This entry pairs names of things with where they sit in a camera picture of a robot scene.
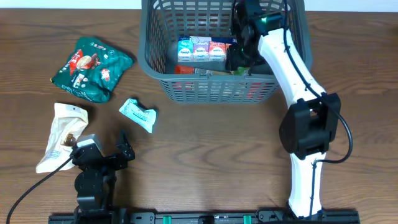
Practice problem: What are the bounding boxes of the green lid jar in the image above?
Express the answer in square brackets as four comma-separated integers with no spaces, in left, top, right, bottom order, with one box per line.
[231,67,250,76]

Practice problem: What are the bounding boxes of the blue tissue multipack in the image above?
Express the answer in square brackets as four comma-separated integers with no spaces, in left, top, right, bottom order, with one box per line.
[177,36,238,62]

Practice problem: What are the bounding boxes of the orange pasta packet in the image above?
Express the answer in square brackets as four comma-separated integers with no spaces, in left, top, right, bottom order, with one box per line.
[170,64,268,101]

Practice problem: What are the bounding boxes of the green snack bag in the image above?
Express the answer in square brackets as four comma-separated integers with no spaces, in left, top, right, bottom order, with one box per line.
[50,37,134,103]

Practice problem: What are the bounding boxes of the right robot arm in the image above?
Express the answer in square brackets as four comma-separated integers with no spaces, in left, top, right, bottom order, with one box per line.
[225,1,341,218]

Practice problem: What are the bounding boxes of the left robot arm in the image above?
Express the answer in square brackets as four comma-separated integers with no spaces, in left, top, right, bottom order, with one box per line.
[72,131,135,212]

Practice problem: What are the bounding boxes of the light teal small packet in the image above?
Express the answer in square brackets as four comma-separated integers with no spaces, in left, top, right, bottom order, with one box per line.
[119,98,157,134]

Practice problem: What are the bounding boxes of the beige paper pouch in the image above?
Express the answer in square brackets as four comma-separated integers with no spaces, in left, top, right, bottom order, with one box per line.
[35,103,88,173]

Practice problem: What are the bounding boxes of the grey plastic lattice basket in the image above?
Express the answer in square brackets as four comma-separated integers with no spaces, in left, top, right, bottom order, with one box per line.
[137,0,313,104]

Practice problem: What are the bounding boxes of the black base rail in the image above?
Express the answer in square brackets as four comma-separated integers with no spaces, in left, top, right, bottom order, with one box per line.
[48,209,361,224]

